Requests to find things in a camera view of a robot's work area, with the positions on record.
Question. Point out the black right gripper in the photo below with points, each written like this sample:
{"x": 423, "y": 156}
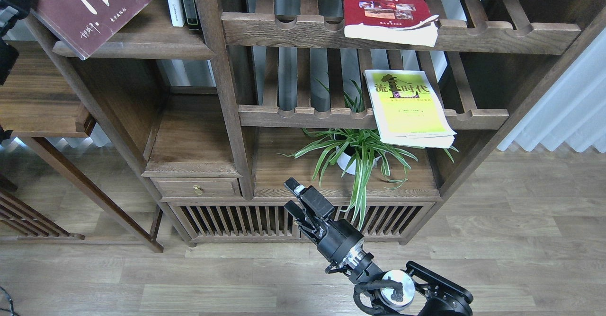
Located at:
{"x": 338, "y": 241}

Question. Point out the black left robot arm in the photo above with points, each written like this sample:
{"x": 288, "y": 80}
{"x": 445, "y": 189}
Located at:
{"x": 8, "y": 57}

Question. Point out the wooden side table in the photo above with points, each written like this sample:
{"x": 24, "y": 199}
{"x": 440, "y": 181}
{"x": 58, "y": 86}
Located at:
{"x": 37, "y": 103}

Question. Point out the green spider plant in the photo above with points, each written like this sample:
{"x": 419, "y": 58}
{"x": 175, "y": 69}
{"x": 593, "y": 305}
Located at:
{"x": 326, "y": 141}

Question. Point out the white curtain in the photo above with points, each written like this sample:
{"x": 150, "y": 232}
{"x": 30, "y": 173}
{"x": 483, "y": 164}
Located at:
{"x": 573, "y": 111}

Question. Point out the dark wooden bookshelf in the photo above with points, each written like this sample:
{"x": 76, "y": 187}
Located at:
{"x": 219, "y": 106}

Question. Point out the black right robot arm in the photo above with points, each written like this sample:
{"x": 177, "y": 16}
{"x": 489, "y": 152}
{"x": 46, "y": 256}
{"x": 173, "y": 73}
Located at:
{"x": 376, "y": 292}

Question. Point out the white plant pot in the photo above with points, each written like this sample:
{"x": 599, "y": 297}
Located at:
{"x": 348, "y": 164}

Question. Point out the yellow green book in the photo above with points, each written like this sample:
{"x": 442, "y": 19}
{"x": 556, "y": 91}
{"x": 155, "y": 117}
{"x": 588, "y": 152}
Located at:
{"x": 407, "y": 110}

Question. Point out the white upright book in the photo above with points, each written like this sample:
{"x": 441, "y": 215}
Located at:
{"x": 176, "y": 12}

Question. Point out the dark grey upright book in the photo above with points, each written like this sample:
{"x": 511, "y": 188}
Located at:
{"x": 191, "y": 15}

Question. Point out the brass drawer knob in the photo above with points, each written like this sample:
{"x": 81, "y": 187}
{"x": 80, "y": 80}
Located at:
{"x": 198, "y": 191}

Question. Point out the red book on top shelf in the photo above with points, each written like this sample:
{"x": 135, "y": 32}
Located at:
{"x": 391, "y": 21}

